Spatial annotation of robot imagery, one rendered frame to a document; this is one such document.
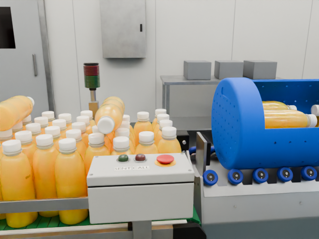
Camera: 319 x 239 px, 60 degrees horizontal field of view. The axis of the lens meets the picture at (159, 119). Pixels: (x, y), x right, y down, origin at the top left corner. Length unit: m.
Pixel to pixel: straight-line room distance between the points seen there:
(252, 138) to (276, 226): 0.31
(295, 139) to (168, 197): 0.42
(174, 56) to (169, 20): 0.51
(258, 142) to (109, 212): 0.43
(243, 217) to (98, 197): 0.48
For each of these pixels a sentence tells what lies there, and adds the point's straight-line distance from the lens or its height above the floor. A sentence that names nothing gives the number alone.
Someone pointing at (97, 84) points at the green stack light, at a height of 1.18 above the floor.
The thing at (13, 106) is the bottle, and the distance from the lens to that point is 0.83.
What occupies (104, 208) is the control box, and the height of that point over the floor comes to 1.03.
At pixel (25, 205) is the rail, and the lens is 0.74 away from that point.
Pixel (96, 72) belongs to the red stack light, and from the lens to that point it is 1.16.
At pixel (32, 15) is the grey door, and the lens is 4.41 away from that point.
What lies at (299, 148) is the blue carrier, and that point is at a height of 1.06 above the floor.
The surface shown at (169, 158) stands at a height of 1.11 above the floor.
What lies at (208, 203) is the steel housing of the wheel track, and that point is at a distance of 0.84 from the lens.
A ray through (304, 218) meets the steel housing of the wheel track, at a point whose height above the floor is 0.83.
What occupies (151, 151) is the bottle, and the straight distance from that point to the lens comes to 0.71.
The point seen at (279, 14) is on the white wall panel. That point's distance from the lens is 4.69.
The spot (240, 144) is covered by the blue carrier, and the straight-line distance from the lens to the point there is 0.77.
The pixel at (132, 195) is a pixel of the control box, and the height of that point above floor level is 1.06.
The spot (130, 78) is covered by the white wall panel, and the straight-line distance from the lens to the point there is 4.22.
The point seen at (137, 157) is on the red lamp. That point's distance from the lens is 0.57.
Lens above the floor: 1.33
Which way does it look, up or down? 15 degrees down
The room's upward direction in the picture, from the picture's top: straight up
